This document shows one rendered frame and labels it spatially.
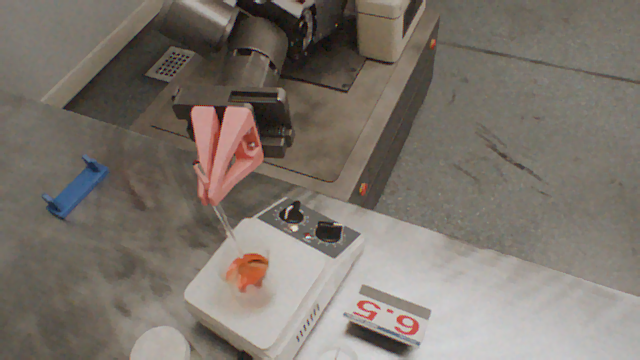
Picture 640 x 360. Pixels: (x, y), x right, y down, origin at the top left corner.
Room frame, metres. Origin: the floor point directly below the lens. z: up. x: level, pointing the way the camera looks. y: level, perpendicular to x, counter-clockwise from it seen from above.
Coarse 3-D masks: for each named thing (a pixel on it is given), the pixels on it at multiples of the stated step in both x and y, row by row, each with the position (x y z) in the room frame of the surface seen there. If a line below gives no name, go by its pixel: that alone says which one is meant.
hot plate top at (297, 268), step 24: (288, 240) 0.28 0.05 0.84; (288, 264) 0.25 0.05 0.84; (312, 264) 0.24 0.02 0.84; (192, 288) 0.24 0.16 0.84; (216, 288) 0.23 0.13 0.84; (288, 288) 0.22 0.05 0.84; (216, 312) 0.21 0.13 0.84; (240, 312) 0.20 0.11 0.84; (264, 312) 0.20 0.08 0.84; (288, 312) 0.19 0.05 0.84; (240, 336) 0.18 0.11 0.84; (264, 336) 0.17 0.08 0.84
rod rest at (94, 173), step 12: (84, 156) 0.51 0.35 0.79; (96, 168) 0.50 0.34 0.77; (84, 180) 0.48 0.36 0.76; (96, 180) 0.48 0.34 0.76; (72, 192) 0.46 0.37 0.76; (84, 192) 0.46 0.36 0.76; (48, 204) 0.45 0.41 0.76; (60, 204) 0.44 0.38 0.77; (72, 204) 0.44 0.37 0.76; (60, 216) 0.42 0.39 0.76
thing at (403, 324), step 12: (360, 300) 0.23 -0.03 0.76; (348, 312) 0.20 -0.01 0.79; (360, 312) 0.20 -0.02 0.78; (372, 312) 0.20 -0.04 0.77; (384, 312) 0.21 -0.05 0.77; (396, 312) 0.21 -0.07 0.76; (384, 324) 0.19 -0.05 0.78; (396, 324) 0.19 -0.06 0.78; (408, 324) 0.19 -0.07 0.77; (420, 324) 0.19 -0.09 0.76; (408, 336) 0.17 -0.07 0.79
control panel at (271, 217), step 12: (276, 204) 0.36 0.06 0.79; (288, 204) 0.36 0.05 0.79; (300, 204) 0.36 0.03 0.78; (264, 216) 0.33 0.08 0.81; (276, 216) 0.34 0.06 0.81; (312, 216) 0.34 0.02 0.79; (324, 216) 0.34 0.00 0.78; (276, 228) 0.31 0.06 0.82; (288, 228) 0.31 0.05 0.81; (300, 228) 0.31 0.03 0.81; (312, 228) 0.31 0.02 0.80; (348, 228) 0.32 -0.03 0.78; (300, 240) 0.29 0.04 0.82; (312, 240) 0.29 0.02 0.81; (348, 240) 0.29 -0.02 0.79; (324, 252) 0.27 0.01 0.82; (336, 252) 0.27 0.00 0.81
